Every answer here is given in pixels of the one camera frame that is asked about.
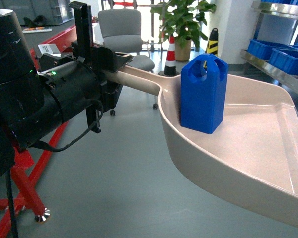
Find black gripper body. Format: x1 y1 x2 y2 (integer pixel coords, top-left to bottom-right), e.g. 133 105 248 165
38 46 133 121

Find blue plastic part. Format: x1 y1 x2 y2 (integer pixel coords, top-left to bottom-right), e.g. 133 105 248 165
180 54 228 134

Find beige plastic dustpan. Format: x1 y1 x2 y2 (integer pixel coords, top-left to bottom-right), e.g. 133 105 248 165
105 66 298 228

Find steel shelf rack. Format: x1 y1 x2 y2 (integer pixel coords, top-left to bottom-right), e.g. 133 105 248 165
240 0 298 94

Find grey office chair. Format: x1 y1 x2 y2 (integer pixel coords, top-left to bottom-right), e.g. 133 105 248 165
97 8 159 117

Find red white traffic cone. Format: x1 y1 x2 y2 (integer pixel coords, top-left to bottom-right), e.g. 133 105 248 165
158 35 179 77

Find green potted plant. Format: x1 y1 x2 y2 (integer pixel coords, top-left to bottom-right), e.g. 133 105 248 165
150 0 217 61

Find yellow black traffic cone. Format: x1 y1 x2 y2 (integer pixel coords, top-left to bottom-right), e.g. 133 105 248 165
205 28 219 56

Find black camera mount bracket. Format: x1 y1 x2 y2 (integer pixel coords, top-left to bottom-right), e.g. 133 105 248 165
69 1 101 133

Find black cable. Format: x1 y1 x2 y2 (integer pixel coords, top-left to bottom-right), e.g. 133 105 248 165
4 99 104 238

